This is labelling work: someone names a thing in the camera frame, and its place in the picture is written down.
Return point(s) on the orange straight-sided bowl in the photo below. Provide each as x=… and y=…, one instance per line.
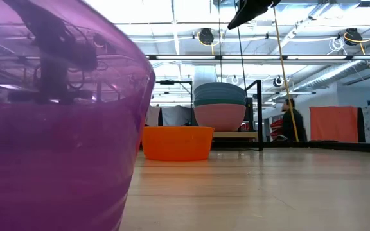
x=177, y=144

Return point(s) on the black table edge rail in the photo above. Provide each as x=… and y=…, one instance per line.
x=358, y=146

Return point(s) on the pink bowl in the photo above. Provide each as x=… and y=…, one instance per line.
x=220, y=120

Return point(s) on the long ceiling light bar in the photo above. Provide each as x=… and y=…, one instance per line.
x=316, y=57

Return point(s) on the silver ventilation duct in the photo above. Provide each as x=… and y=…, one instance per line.
x=332, y=73

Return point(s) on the white building column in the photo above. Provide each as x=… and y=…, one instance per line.
x=204, y=75

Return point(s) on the grey-blue bowl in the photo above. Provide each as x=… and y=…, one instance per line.
x=220, y=91

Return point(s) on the red background object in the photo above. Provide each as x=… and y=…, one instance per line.
x=275, y=124

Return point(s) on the orange cloth panel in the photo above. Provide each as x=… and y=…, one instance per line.
x=332, y=123

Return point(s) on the black frame wooden shelf rack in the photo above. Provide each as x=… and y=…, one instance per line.
x=260, y=122

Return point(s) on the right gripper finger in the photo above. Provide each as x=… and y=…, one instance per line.
x=252, y=9

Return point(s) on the teal green bowl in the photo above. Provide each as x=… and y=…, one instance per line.
x=220, y=103

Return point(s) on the person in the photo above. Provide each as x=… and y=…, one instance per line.
x=292, y=125

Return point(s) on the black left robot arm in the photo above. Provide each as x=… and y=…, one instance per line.
x=59, y=41

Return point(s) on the translucent purple bowl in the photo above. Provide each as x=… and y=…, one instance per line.
x=59, y=160

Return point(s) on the white cloth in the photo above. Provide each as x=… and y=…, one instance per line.
x=153, y=115

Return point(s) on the grey cloth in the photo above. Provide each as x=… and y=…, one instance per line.
x=175, y=115

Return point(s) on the black background rig frame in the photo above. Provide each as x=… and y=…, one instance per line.
x=166, y=82

